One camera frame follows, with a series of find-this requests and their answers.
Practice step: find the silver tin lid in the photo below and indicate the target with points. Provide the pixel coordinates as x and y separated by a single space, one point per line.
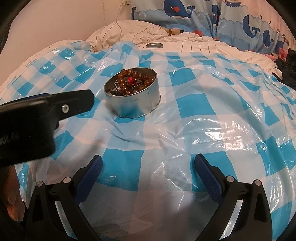
155 45

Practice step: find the white grid bedsheet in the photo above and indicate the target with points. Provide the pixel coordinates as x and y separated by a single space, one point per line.
184 42

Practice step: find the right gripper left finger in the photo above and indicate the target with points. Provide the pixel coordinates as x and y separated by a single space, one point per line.
42 215

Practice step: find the person's left hand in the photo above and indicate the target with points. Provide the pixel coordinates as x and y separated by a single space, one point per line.
10 193

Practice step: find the blue checkered plastic sheet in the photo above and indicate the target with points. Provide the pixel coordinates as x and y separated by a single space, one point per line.
234 113

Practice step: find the white striped pillow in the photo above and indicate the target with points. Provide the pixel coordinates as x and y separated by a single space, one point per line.
138 32

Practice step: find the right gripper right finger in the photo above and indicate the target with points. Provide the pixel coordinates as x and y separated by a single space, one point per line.
254 218

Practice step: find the black clothing pile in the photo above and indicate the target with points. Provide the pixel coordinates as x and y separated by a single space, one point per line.
287 68

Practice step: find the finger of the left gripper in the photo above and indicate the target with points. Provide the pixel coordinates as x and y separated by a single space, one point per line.
66 104

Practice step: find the round silver metal tin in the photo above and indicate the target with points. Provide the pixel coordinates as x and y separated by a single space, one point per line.
138 104

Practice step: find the whale pattern curtain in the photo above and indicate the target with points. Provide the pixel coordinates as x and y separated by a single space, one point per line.
247 25

